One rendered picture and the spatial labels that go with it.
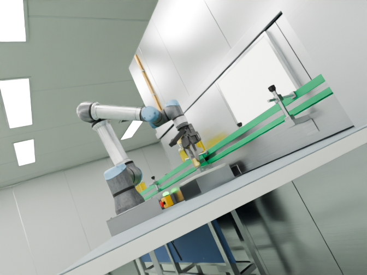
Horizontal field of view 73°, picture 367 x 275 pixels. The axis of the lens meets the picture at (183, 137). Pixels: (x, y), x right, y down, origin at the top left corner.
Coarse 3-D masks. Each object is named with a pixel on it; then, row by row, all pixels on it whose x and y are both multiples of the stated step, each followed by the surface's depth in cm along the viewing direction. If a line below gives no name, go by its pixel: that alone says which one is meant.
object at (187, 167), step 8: (176, 168) 162; (184, 168) 156; (192, 168) 148; (168, 176) 174; (176, 176) 165; (184, 176) 157; (160, 184) 188; (168, 184) 177; (144, 192) 214; (152, 192) 201
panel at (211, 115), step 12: (264, 36) 119; (276, 48) 116; (288, 72) 113; (216, 84) 151; (300, 84) 113; (204, 96) 162; (216, 96) 154; (192, 108) 175; (204, 108) 165; (216, 108) 156; (228, 108) 148; (192, 120) 179; (204, 120) 168; (216, 120) 159; (228, 120) 150; (204, 132) 171; (216, 132) 161; (228, 132) 153; (204, 144) 174
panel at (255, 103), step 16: (256, 48) 124; (240, 64) 134; (256, 64) 126; (272, 64) 119; (224, 80) 146; (240, 80) 137; (256, 80) 128; (272, 80) 121; (288, 80) 115; (224, 96) 149; (240, 96) 139; (256, 96) 131; (272, 96) 123; (240, 112) 142; (256, 112) 133
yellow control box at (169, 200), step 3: (168, 195) 168; (171, 195) 169; (162, 198) 170; (165, 198) 167; (168, 198) 167; (171, 198) 169; (174, 198) 169; (162, 201) 171; (165, 201) 167; (168, 201) 166; (171, 201) 168; (174, 201) 168; (165, 204) 168; (168, 204) 166; (171, 204) 167; (165, 207) 169
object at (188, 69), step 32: (160, 0) 180; (192, 0) 155; (224, 0) 136; (256, 0) 121; (160, 32) 190; (192, 32) 162; (224, 32) 141; (256, 32) 123; (288, 32) 112; (160, 64) 200; (192, 64) 169; (224, 64) 144; (160, 96) 211; (192, 96) 174; (160, 128) 224
